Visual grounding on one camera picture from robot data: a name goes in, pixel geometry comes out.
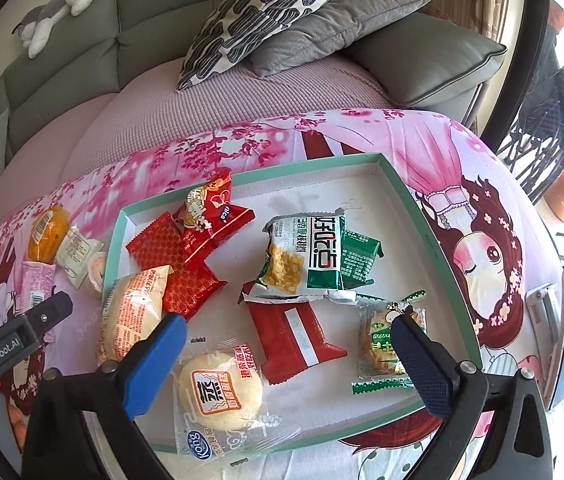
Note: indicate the pink sofa cover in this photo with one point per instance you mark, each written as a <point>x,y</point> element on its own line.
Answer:
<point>212,105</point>

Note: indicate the silver rectangular device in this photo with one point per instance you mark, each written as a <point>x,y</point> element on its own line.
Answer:
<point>541,310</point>

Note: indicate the black metal rack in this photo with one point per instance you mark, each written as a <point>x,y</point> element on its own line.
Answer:
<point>556,125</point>

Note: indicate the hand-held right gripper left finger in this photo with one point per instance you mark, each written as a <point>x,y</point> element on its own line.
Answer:
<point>154,360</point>

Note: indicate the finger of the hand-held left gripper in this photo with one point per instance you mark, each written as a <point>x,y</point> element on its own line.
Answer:
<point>47,312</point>

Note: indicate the person's left hand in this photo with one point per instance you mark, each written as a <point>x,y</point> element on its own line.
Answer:
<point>17,422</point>

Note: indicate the dark red striped packet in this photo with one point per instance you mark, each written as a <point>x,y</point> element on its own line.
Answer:
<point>297,335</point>

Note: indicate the small green snack packet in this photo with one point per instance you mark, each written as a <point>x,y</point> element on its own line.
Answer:
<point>361,255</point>

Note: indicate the pale yellow cake packet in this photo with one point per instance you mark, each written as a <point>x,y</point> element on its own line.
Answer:
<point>132,310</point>

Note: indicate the clear steamed bun packet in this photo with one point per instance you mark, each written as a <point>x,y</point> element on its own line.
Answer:
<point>219,392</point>

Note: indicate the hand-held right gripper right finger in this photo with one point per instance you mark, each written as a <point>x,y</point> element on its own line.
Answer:
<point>424,365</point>

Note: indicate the cartoon cookie packet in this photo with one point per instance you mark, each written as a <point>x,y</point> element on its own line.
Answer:
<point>379,340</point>

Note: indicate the small white snack packet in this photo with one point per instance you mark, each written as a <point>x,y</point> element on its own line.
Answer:
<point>77,255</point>

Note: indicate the green and white snack packet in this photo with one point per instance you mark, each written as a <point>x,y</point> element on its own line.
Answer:
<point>302,255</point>

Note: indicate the grey and white plush toy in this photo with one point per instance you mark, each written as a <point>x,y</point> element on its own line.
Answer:
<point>62,5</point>

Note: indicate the black-and-white patterned pillow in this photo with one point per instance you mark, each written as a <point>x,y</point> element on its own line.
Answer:
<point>262,10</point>

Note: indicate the red cartoon snack packet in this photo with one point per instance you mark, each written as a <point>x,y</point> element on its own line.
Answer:
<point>202,210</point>

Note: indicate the teal-edged white tray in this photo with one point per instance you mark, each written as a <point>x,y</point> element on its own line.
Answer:
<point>312,195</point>

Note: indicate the pink printed blanket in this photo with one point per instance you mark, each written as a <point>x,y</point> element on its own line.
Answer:
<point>461,170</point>

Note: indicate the red patterned snack packet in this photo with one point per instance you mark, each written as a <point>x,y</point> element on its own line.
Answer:
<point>187,280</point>

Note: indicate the grey sofa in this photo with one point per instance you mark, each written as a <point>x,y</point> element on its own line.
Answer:
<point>162,10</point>

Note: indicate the dark window frame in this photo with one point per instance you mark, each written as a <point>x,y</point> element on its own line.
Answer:
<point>526,60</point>

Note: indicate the orange bread packet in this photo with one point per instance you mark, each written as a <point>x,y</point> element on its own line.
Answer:
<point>47,235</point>

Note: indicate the grey pillow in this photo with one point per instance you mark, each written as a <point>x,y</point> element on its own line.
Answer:
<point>322,35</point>

